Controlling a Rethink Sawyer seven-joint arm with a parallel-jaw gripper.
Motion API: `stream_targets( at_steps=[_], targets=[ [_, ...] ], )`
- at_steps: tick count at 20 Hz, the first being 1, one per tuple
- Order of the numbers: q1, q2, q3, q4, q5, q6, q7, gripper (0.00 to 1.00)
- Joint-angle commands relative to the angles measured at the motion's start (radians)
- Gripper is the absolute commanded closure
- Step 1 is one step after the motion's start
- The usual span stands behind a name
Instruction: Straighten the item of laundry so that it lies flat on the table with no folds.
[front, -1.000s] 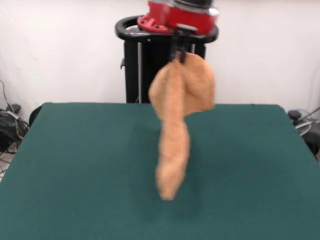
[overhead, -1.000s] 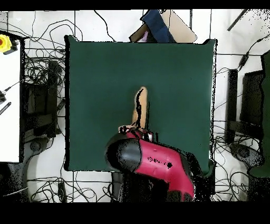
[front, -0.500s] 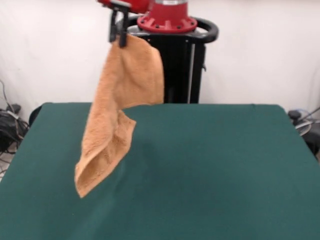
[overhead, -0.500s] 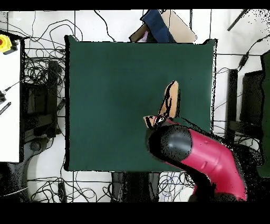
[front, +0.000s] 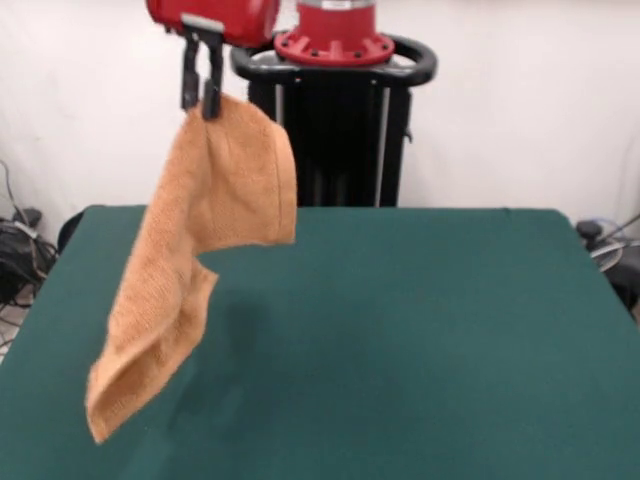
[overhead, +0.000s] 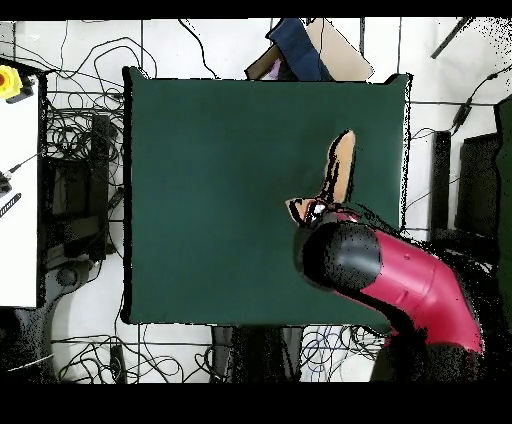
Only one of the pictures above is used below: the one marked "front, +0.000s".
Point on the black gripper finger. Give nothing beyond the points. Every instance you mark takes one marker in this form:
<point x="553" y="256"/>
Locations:
<point x="212" y="100"/>
<point x="190" y="80"/>

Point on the dark green table cloth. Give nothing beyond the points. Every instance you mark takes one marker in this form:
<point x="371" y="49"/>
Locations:
<point x="400" y="350"/>

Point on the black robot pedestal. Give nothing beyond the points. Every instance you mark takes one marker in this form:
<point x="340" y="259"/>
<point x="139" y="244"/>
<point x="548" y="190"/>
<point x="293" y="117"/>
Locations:
<point x="345" y="125"/>

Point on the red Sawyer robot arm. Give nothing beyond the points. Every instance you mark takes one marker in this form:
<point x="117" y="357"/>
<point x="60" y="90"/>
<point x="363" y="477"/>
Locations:
<point x="335" y="30"/>

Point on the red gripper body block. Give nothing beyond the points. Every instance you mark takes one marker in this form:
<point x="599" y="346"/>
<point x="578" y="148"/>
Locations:
<point x="235" y="20"/>

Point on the tan terry towel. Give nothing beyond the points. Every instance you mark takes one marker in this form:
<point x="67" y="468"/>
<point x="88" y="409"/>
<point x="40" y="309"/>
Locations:
<point x="200" y="200"/>

